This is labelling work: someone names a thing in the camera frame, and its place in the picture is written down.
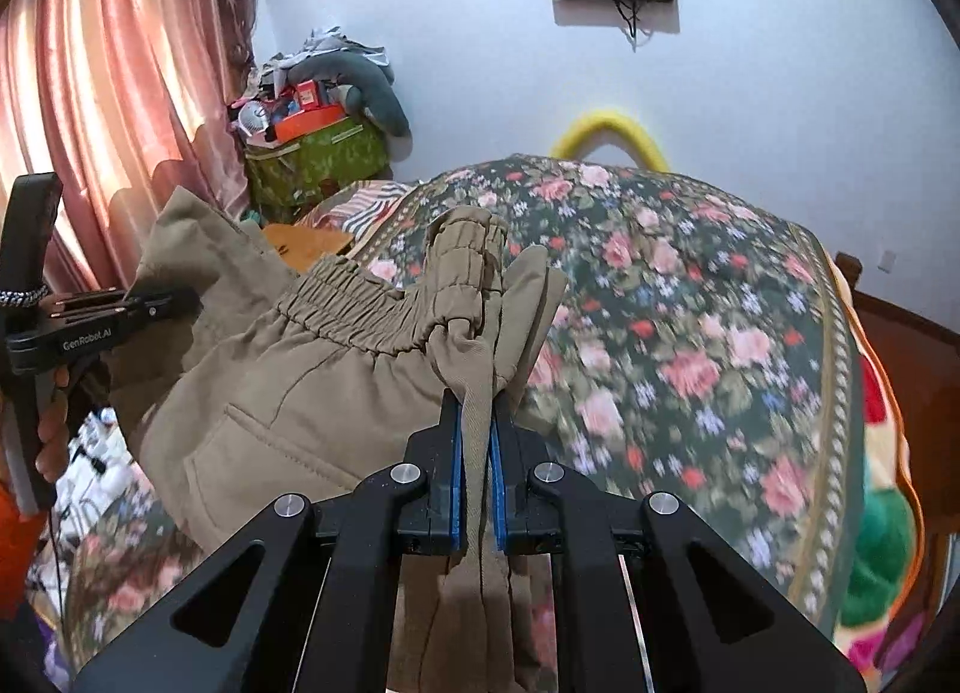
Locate person's left hand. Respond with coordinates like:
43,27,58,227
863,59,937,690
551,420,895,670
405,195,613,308
36,367,103,484

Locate green fabric storage box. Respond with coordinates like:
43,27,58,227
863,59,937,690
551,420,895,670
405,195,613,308
244,118,389,223

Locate bamboo lap desk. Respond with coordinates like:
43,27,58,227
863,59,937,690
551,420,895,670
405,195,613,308
262,223,353,272

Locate pink curtain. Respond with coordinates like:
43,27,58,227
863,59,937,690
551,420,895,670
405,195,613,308
2,0,257,292

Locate orange box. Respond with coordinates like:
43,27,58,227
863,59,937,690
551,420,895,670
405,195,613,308
274,105,347,144

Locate floral green bedspread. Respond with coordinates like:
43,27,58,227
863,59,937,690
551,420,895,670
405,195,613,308
67,155,864,665

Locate colourful fleece blanket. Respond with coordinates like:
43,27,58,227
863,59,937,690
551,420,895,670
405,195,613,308
832,253,926,691

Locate orange left sleeve forearm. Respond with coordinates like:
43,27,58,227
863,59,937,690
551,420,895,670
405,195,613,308
0,487,47,622

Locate white wall socket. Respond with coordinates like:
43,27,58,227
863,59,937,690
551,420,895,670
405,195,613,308
878,250,896,274

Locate yellow foam bed rail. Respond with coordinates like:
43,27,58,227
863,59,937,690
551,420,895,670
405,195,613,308
550,110,670,173

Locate grey plush pillow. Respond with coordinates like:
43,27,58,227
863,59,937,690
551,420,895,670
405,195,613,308
286,51,410,137

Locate olive khaki pants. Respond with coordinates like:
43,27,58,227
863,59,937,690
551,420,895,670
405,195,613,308
107,189,566,691

